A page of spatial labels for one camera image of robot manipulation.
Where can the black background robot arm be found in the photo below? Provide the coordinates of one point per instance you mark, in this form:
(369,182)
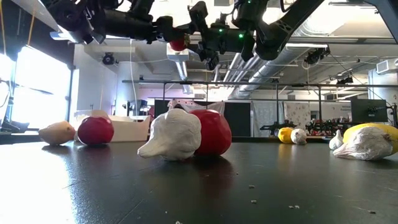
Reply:
(273,126)

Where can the white ceiling pipe bundle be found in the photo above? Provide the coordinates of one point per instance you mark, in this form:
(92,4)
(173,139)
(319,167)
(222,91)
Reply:
(245,67)

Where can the black background desk equipment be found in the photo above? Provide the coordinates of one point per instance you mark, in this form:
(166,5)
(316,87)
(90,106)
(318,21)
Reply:
(136,107)

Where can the black table mat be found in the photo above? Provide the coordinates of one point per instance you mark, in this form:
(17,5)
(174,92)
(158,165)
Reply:
(199,193)

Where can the yellow lemon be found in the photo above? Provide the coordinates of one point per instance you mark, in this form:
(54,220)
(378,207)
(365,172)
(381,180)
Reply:
(385,129)
(284,135)

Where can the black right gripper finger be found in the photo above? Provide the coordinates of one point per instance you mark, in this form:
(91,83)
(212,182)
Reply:
(200,17)
(209,57)

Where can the off-white garlic bulb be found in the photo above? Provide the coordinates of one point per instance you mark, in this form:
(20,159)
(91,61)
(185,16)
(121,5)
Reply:
(299,136)
(363,144)

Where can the white wall air unit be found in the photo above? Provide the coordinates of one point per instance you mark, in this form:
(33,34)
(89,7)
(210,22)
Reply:
(387,66)

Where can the dark background monitor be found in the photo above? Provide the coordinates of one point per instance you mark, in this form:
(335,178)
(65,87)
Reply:
(369,110)

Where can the white plastic basket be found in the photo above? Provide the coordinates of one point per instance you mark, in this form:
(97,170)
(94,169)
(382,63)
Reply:
(130,129)

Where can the pinkish white draped cloth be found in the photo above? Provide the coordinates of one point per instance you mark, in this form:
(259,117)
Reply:
(199,104)

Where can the small white garlic bulb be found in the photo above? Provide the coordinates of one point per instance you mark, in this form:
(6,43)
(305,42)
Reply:
(335,141)

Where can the black metal rack frame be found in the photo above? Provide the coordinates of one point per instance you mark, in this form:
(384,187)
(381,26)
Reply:
(319,102)

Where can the patterned white hanging cloth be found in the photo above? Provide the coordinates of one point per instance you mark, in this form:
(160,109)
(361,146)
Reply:
(297,113)

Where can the large red apple toy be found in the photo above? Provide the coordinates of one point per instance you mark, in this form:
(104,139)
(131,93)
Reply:
(217,133)

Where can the red and black equipment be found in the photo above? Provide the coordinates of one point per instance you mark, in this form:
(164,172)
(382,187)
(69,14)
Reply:
(326,127)

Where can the silver overhead frame rail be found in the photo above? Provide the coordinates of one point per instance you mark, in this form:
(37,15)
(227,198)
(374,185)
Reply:
(342,40)

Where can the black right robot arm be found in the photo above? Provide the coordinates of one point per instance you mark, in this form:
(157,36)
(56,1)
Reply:
(286,31)

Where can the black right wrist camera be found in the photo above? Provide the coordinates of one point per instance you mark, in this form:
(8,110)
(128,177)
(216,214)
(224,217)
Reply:
(248,14)

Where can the plain white hanging cloth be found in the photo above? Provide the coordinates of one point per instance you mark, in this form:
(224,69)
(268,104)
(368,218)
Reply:
(265,115)

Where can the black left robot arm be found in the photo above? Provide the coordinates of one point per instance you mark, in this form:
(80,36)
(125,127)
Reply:
(77,15)

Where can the black ceiling spotlight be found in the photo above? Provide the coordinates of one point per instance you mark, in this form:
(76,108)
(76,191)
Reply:
(317,55)
(345,80)

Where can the white ceiling vent box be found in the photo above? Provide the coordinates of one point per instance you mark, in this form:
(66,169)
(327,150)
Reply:
(177,56)

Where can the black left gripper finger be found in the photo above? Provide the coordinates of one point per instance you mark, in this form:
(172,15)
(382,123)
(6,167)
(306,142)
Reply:
(182,29)

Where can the black background panel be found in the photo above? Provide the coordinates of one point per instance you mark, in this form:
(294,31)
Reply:
(239,119)

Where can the dark object by window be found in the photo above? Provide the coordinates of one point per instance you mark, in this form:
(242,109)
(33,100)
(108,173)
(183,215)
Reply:
(14,126)

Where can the silver spiral ventilation duct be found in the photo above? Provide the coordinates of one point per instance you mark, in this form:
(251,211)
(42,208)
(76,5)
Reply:
(280,67)

